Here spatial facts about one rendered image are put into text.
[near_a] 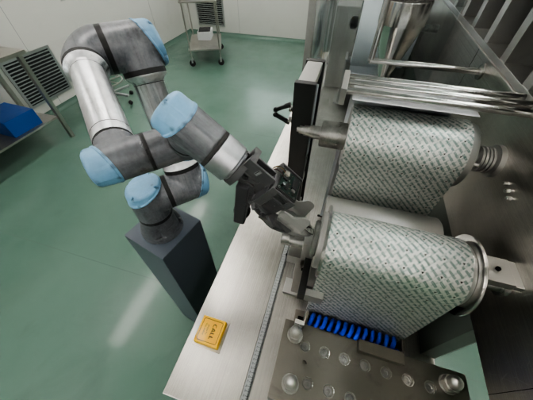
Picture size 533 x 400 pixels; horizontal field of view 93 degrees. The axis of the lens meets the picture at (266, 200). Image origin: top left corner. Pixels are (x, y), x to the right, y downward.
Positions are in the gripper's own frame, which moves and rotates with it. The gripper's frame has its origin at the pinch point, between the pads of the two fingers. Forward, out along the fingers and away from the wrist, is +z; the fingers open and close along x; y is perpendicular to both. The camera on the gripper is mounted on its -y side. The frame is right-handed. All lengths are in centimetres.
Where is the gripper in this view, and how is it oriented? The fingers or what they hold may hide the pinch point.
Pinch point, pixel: (303, 229)
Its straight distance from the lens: 54.7
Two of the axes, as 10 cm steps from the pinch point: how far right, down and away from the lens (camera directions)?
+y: 6.1, -3.8, -6.9
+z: 7.4, 5.9, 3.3
